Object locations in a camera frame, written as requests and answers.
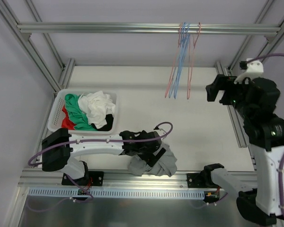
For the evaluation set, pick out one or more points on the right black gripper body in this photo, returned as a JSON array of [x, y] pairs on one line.
[[220, 89]]

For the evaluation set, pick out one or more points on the red tank top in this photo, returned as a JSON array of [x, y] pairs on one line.
[[67, 123]]

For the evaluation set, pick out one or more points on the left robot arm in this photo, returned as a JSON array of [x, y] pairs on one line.
[[63, 148]]

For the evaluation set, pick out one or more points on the pink hanger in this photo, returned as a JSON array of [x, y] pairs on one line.
[[174, 62], [191, 60]]

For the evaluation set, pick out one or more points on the front aluminium rail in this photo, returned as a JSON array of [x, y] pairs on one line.
[[35, 177]]

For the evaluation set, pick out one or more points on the black tank top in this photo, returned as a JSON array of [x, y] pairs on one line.
[[107, 126]]

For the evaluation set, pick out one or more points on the white slotted cable duct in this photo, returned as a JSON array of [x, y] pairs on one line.
[[118, 193]]

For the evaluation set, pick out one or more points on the aluminium hanging rail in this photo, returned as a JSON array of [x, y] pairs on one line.
[[147, 28]]

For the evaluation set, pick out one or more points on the blue hanger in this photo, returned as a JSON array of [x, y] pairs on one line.
[[178, 61], [183, 66], [183, 45]]

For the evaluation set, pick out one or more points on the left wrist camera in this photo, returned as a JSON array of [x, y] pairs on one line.
[[159, 130]]

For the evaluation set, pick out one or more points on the grey tank top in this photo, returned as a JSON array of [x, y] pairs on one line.
[[165, 166]]

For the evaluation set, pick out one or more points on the white plastic basket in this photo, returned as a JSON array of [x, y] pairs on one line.
[[56, 115]]

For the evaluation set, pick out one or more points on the white tank top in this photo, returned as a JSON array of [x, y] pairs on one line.
[[96, 106]]

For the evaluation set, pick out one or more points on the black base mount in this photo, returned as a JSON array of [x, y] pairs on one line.
[[95, 178], [199, 180]]

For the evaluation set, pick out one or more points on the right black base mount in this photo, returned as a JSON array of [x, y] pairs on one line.
[[199, 180]]

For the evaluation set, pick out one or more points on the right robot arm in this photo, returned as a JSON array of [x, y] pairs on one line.
[[255, 100]]

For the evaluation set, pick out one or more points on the green tank top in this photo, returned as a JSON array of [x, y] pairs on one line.
[[75, 115]]

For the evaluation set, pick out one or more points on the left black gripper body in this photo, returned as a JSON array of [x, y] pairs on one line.
[[150, 157]]

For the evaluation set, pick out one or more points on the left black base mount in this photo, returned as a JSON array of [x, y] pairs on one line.
[[95, 178]]

